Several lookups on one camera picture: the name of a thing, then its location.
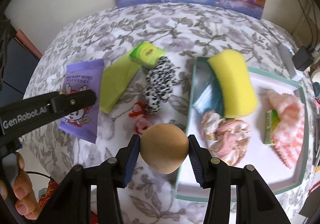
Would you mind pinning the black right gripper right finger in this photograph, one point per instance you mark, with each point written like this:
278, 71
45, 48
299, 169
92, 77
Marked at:
213, 174

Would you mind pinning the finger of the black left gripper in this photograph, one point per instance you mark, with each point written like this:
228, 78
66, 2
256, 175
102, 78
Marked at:
74, 106

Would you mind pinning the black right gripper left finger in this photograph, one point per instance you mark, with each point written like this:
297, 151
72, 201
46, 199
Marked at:
116, 172

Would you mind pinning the floral pink scrunchie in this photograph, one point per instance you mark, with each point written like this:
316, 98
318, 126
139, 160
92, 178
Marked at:
226, 139

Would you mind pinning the purple baby wipes pack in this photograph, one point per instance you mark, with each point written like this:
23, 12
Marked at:
83, 82

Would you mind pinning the beige makeup sponge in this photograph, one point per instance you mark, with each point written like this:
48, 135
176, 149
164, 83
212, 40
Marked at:
164, 147

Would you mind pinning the green cloth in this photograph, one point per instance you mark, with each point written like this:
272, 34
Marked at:
115, 80

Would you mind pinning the blue face mask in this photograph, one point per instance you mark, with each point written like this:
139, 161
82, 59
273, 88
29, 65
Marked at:
207, 94

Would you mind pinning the yellow green sponge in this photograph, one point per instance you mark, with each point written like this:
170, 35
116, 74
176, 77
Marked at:
230, 69

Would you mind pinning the green wet wipes pack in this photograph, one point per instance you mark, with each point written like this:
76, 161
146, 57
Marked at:
272, 120

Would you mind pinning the pink fluffy towel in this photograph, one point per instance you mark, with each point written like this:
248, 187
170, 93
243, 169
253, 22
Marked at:
288, 135

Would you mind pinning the green tissue pack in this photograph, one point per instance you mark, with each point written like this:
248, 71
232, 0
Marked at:
146, 54

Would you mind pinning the black white patterned scrunchie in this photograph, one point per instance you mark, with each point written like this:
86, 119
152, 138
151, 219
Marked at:
160, 82

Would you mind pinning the person's left hand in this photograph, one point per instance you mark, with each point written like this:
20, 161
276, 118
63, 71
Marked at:
26, 204

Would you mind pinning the teal white tray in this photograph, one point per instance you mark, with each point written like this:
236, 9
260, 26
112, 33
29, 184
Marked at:
264, 158

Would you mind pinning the floral grey blanket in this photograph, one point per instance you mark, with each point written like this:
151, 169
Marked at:
184, 31

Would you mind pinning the white power strip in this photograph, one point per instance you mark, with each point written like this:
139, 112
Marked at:
286, 55

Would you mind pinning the black power adapter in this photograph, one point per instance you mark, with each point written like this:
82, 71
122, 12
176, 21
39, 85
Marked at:
303, 58

